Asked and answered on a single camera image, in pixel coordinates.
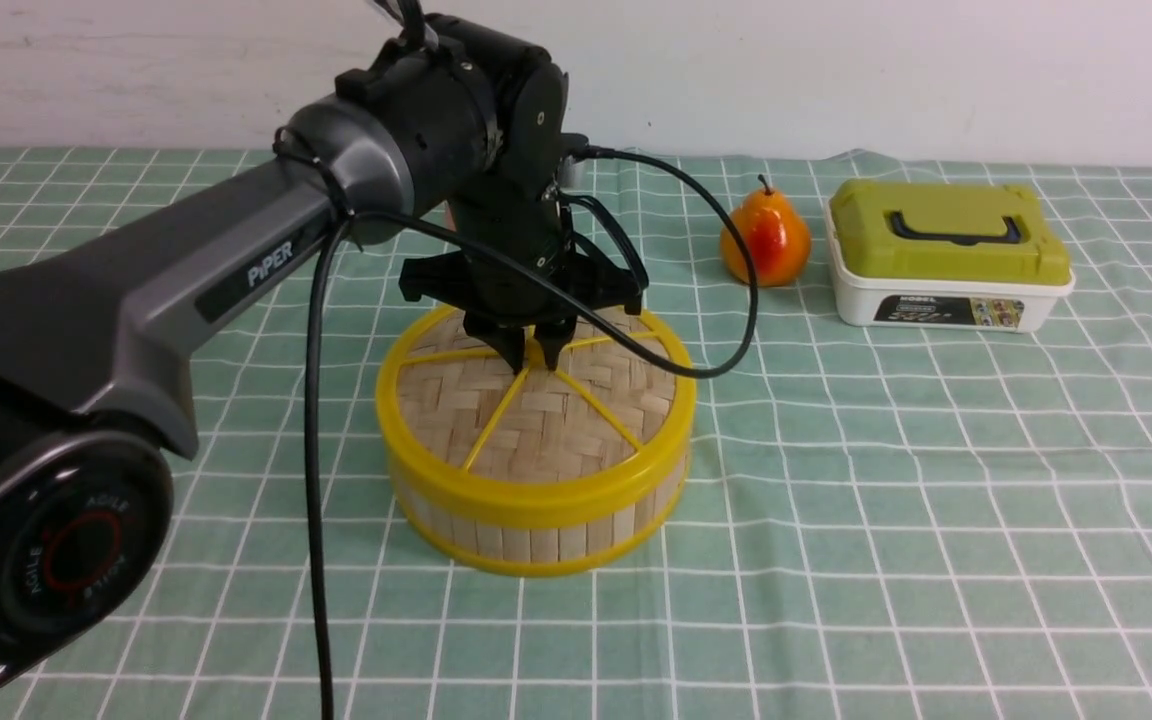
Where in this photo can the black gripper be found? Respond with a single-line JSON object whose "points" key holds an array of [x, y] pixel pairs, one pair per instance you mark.
{"points": [[536, 231]]}

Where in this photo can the yellow bamboo steamer lid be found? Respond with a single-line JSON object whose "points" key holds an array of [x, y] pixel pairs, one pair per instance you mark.
{"points": [[601, 442]]}

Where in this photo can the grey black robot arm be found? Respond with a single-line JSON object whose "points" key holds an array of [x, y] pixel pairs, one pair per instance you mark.
{"points": [[454, 130]]}

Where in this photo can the yellow bamboo steamer base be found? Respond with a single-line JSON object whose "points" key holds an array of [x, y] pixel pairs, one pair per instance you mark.
{"points": [[536, 540]]}

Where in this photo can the orange toy pear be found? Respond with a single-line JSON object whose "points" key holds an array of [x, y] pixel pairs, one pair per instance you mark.
{"points": [[778, 239]]}

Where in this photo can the green checkered tablecloth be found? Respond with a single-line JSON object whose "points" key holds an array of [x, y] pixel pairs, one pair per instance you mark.
{"points": [[881, 523]]}

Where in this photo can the green lidded white box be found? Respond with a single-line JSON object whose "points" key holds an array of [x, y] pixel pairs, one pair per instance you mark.
{"points": [[956, 255]]}

